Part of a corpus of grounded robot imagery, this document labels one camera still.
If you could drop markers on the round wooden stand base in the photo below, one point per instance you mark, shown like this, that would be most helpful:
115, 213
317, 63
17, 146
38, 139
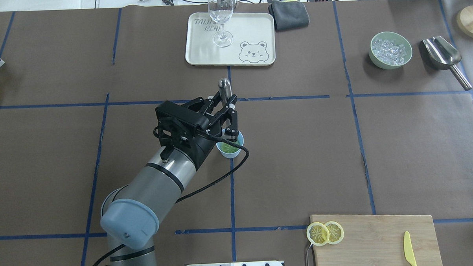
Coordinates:
465, 20

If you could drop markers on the green bowl of ice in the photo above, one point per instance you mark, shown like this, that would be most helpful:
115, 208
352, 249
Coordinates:
389, 50

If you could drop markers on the yellow lemon half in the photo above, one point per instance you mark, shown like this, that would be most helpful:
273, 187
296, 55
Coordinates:
317, 234

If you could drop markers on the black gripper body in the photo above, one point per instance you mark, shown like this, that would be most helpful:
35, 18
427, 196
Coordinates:
202, 147

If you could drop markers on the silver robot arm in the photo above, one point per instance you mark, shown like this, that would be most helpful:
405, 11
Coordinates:
132, 215

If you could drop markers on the cream bear print tray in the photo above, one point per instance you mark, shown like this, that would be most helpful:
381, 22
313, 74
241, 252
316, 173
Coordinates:
253, 40

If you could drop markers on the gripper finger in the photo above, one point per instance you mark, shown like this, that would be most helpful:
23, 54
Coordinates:
214, 105
229, 124

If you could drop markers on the bamboo cutting board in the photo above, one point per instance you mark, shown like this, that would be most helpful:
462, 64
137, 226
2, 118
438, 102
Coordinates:
371, 240

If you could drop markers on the grey folded cloth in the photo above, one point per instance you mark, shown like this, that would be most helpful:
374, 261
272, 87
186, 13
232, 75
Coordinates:
288, 15

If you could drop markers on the yellow plastic knife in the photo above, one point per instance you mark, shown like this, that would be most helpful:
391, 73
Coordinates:
408, 249

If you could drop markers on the clear wine glass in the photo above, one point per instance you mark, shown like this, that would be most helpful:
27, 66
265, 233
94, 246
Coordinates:
221, 12

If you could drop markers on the steel ice scoop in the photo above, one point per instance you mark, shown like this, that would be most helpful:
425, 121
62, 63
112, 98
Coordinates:
445, 56

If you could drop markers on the light blue plastic cup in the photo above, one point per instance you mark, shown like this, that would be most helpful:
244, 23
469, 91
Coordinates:
239, 140

